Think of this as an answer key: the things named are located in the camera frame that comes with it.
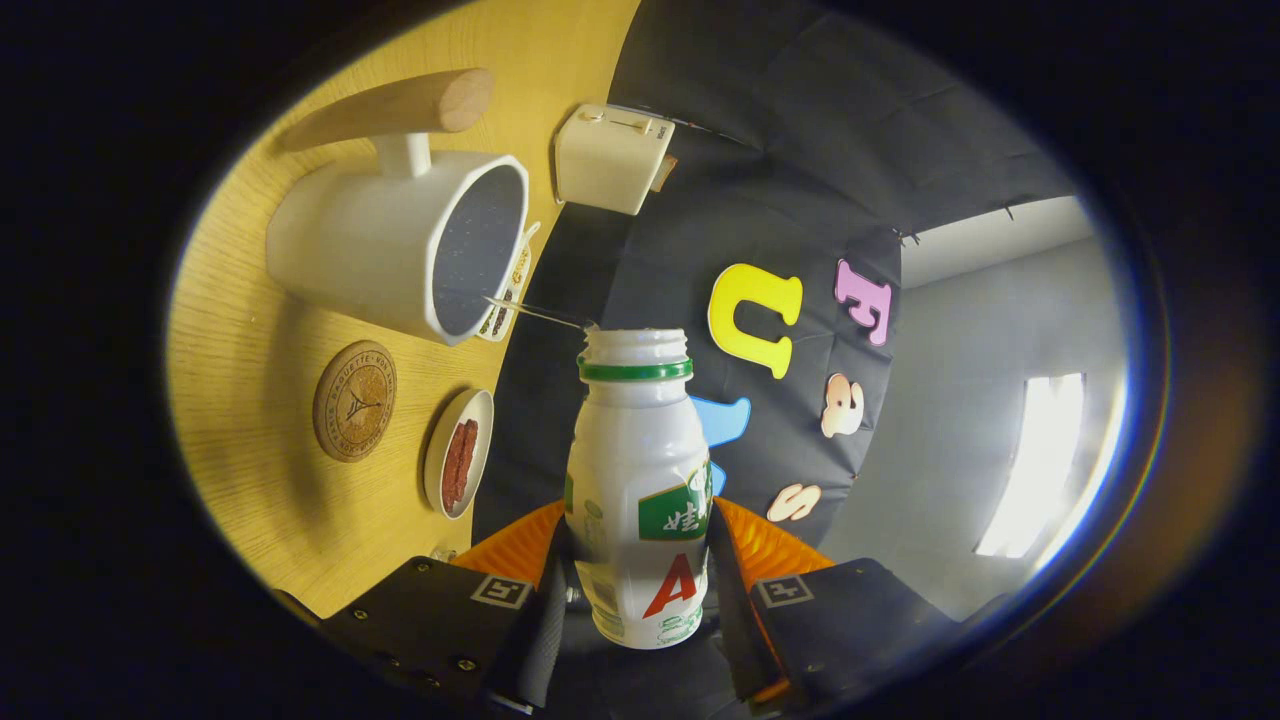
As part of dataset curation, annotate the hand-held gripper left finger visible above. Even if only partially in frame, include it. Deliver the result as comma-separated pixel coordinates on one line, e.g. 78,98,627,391
320,498,571,716

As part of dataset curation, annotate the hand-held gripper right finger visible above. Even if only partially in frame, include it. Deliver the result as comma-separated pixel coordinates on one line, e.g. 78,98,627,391
705,495,961,713

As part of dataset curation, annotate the white juice bottle green label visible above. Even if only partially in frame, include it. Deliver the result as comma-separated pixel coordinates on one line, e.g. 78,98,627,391
563,326,715,650

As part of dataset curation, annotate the round cork coaster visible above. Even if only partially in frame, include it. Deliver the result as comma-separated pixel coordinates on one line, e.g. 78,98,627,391
312,340,398,463

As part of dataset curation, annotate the thin juice stream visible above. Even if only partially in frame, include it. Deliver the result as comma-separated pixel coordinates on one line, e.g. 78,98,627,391
485,294,597,332

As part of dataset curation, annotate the white cup with wooden handle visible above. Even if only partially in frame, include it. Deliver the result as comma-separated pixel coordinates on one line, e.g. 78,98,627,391
266,68,531,347

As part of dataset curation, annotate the red-brown meat slice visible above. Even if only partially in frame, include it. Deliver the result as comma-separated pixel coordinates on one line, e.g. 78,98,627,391
455,419,480,506
441,425,466,514

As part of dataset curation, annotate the beige round plate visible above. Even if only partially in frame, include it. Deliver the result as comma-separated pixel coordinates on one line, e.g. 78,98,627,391
423,388,495,521

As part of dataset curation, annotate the wooden table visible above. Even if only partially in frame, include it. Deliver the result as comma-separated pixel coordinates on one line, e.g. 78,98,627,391
165,0,641,621

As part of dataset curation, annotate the bright ceiling light panel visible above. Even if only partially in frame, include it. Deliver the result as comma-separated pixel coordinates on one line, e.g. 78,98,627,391
975,373,1126,571

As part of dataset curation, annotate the white divided dish with beans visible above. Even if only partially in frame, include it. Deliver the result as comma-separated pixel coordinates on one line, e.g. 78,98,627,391
478,221,542,344

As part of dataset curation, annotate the black backdrop cloth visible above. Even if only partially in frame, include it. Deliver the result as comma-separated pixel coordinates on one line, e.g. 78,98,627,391
470,0,1081,716

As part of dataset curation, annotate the cream toaster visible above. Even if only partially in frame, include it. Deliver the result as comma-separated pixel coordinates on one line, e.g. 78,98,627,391
554,103,677,217

